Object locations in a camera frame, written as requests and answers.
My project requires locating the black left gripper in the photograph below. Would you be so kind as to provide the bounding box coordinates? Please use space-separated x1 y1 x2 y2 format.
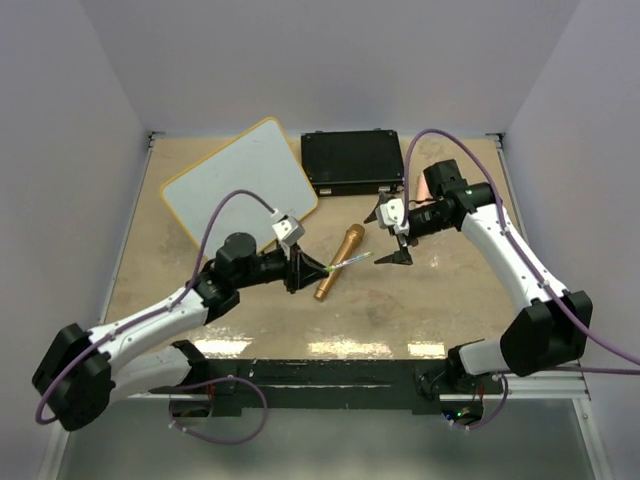
235 240 328 294

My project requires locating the white green whiteboard marker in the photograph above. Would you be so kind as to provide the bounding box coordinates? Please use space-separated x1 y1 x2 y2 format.
325 251 373 273

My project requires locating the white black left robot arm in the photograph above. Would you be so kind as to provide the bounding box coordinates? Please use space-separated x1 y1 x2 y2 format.
32 233 329 431

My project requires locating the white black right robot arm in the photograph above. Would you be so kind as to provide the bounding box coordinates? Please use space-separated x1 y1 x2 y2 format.
366 160 593 393

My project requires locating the yellow framed whiteboard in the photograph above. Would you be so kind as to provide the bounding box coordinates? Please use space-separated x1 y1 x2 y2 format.
161 118 318 245

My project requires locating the gold microphone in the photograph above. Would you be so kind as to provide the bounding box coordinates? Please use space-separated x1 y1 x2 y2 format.
314 224 365 302

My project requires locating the pink small object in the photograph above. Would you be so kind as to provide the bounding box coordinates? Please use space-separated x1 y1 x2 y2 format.
415 175 431 203

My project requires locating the black hard case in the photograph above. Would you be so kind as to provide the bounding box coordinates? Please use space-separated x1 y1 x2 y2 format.
300 129 404 197

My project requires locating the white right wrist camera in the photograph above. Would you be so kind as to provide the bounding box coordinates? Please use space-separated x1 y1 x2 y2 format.
377 198 409 234

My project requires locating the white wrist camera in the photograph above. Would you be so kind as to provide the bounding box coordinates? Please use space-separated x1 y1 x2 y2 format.
272 215 305 247
377 198 409 234

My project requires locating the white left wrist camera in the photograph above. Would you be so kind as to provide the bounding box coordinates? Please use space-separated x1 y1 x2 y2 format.
272 215 305 247

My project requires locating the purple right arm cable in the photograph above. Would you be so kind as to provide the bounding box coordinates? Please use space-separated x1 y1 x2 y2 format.
402 128 640 375

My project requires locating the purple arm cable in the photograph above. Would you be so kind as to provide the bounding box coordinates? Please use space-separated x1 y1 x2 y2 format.
402 128 640 375
33 189 282 425

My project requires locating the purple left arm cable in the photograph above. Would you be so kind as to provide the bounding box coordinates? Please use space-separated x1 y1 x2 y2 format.
33 189 282 425

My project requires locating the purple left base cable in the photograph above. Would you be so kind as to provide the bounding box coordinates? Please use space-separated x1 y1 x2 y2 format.
168 375 270 445

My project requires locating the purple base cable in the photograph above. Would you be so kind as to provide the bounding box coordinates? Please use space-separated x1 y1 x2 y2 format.
447 374 510 431
168 375 270 445

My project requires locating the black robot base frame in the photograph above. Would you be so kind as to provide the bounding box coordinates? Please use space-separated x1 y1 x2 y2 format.
149 357 506 419

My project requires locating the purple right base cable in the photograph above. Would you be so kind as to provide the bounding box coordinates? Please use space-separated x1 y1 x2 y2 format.
447 374 510 431

